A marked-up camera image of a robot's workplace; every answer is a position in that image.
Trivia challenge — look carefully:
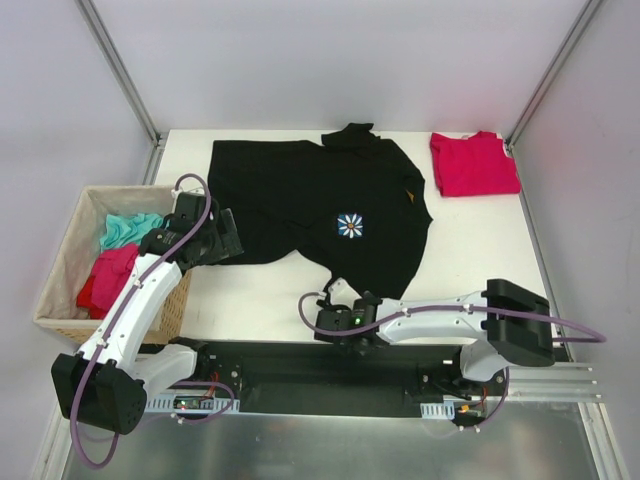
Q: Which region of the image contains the black flower print t-shirt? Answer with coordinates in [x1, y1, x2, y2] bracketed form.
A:
[207, 123, 432, 299]

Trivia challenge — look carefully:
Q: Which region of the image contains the wicker laundry basket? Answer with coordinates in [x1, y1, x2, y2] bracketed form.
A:
[34, 186, 174, 344]

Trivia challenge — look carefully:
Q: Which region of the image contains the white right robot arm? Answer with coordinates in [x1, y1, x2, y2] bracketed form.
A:
[307, 279, 555, 395]

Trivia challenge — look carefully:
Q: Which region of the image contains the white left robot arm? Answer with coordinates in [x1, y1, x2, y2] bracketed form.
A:
[51, 193, 243, 435]

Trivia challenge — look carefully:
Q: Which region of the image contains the teal t-shirt in basket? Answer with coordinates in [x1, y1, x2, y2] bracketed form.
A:
[99, 213, 163, 252]

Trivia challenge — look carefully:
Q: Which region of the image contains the red t-shirt in basket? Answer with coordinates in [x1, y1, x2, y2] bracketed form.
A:
[76, 243, 138, 320]

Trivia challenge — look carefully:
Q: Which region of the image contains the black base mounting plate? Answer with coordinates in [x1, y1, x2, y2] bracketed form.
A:
[173, 337, 504, 418]

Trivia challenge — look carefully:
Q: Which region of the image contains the folded red t-shirt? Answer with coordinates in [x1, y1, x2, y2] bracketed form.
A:
[429, 131, 521, 198]

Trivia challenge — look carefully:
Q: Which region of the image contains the right white cable duct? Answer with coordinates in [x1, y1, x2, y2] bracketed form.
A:
[420, 401, 485, 420]

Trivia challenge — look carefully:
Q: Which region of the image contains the white cable duct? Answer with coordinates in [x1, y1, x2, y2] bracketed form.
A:
[420, 401, 485, 420]
[145, 393, 240, 415]

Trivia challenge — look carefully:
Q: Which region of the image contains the left white cable duct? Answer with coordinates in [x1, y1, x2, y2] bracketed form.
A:
[145, 393, 240, 415]

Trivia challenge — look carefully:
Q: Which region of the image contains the aluminium front rail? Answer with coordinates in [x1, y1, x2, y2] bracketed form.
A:
[63, 349, 601, 401]

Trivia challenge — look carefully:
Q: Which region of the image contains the left aluminium frame post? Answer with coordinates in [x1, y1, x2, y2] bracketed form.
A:
[75, 0, 164, 147]

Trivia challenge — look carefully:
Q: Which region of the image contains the aluminium frame post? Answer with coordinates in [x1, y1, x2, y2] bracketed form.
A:
[505, 0, 606, 153]
[75, 0, 164, 147]

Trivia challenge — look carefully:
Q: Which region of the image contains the right aluminium frame post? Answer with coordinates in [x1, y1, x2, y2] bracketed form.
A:
[505, 0, 606, 153]

